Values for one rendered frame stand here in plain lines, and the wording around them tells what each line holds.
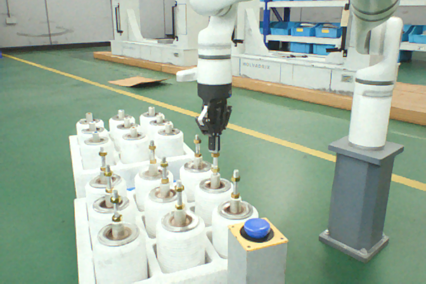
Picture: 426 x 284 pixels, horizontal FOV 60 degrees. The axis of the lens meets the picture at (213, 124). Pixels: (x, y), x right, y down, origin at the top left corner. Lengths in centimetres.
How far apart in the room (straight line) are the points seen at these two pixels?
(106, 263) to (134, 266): 5
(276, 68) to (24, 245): 233
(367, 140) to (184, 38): 316
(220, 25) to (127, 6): 441
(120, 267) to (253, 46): 289
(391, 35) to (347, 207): 46
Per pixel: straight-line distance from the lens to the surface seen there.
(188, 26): 395
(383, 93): 100
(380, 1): 75
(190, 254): 73
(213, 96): 77
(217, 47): 75
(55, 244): 121
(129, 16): 513
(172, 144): 122
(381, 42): 97
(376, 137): 102
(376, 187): 105
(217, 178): 86
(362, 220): 108
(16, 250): 123
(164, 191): 83
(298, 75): 293
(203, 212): 87
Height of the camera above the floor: 64
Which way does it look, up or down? 17 degrees down
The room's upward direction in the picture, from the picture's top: straight up
